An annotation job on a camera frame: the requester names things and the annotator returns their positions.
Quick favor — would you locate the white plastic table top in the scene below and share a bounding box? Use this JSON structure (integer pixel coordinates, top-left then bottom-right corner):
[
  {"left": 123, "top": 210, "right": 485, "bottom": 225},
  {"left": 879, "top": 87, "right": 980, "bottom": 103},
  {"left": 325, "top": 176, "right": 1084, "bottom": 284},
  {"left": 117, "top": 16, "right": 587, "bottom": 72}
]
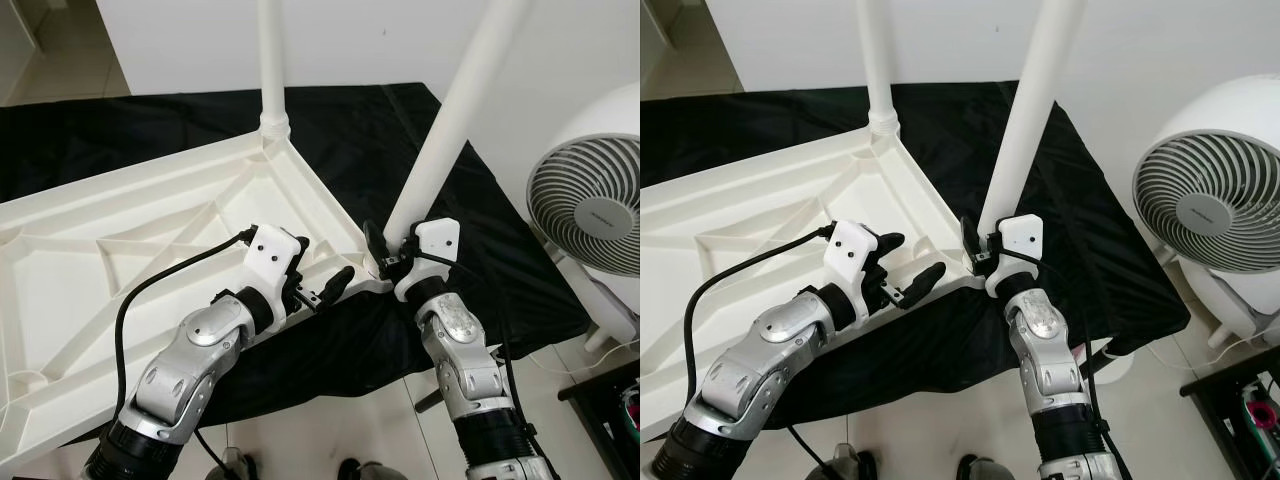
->
[
  {"left": 0, "top": 135, "right": 396, "bottom": 471},
  {"left": 640, "top": 130, "right": 986, "bottom": 446}
]

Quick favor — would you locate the black table cloth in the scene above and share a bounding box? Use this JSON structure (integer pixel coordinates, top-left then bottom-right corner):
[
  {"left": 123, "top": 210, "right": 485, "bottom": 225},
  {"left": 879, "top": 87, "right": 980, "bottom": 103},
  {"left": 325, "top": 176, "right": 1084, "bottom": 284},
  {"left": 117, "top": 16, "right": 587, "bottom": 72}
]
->
[
  {"left": 640, "top": 80, "right": 1191, "bottom": 431},
  {"left": 0, "top": 83, "right": 591, "bottom": 446}
]

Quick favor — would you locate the white round stand base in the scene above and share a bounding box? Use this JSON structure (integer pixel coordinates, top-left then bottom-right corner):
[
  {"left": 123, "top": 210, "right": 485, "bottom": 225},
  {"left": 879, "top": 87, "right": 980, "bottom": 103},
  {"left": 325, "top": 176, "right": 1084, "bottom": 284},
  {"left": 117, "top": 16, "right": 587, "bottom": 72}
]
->
[{"left": 1085, "top": 343, "right": 1133, "bottom": 388}]

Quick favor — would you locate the grey left robot leg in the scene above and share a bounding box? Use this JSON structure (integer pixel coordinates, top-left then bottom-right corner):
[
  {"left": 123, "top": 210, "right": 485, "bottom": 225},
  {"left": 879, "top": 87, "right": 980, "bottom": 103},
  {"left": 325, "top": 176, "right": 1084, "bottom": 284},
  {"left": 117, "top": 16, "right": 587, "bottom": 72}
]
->
[
  {"left": 213, "top": 447, "right": 258, "bottom": 480},
  {"left": 820, "top": 445, "right": 881, "bottom": 480}
]

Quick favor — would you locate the grey robot leg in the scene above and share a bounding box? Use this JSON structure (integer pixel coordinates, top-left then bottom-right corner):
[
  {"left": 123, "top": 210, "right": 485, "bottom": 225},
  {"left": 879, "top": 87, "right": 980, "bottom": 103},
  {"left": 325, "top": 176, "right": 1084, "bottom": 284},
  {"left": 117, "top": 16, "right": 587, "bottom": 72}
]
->
[
  {"left": 337, "top": 457, "right": 396, "bottom": 480},
  {"left": 820, "top": 445, "right": 881, "bottom": 480},
  {"left": 213, "top": 447, "right": 258, "bottom": 480},
  {"left": 955, "top": 455, "right": 1016, "bottom": 480}
]

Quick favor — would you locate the grey right robot leg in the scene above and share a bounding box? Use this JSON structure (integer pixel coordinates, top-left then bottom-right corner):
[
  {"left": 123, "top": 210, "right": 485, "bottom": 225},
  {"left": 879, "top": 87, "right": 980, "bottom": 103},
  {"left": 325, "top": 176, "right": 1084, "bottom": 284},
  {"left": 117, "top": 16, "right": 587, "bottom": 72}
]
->
[
  {"left": 955, "top": 455, "right": 1016, "bottom": 480},
  {"left": 337, "top": 457, "right": 396, "bottom": 480}
]

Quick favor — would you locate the white round fan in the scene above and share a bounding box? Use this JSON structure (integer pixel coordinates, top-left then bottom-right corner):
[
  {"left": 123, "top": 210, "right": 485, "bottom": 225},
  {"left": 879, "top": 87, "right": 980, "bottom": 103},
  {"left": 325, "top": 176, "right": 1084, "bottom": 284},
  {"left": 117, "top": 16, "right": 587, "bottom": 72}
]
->
[
  {"left": 527, "top": 85, "right": 641, "bottom": 281},
  {"left": 1133, "top": 73, "right": 1280, "bottom": 278}
]

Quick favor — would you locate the white grey floor appliance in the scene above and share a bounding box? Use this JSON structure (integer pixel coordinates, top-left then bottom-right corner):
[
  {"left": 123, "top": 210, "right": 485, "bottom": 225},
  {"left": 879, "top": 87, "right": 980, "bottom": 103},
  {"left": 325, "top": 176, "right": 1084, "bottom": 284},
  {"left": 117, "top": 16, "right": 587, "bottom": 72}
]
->
[
  {"left": 1175, "top": 263, "right": 1280, "bottom": 349},
  {"left": 570, "top": 268, "right": 641, "bottom": 353}
]

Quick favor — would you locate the black low shelf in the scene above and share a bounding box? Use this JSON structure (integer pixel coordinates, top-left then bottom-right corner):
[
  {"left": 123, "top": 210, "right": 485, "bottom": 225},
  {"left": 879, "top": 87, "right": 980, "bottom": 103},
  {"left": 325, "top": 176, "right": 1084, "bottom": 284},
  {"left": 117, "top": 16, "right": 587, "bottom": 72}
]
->
[
  {"left": 1180, "top": 348, "right": 1280, "bottom": 480},
  {"left": 558, "top": 358, "right": 641, "bottom": 480}
]

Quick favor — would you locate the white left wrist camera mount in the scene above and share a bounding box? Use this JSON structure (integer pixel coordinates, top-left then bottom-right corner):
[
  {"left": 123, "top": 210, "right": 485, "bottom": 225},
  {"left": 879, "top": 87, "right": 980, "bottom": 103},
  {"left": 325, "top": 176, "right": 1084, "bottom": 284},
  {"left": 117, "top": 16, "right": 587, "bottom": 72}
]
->
[
  {"left": 240, "top": 225, "right": 309, "bottom": 326},
  {"left": 823, "top": 220, "right": 881, "bottom": 326}
]

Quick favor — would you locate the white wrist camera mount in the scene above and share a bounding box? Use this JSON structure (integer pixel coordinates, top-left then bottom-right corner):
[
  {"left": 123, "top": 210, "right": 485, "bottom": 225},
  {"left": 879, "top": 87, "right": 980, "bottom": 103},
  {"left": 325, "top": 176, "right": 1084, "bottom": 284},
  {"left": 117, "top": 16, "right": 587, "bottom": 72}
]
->
[
  {"left": 985, "top": 213, "right": 1044, "bottom": 299},
  {"left": 393, "top": 217, "right": 461, "bottom": 301},
  {"left": 240, "top": 225, "right": 309, "bottom": 326},
  {"left": 823, "top": 220, "right": 881, "bottom": 326}
]

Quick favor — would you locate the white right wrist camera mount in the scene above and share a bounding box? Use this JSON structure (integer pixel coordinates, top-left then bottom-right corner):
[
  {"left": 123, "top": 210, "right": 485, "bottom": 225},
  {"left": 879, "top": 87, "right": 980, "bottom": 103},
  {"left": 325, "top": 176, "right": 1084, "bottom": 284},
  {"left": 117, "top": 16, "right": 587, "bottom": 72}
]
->
[
  {"left": 985, "top": 213, "right": 1044, "bottom": 299},
  {"left": 393, "top": 217, "right": 461, "bottom": 301}
]

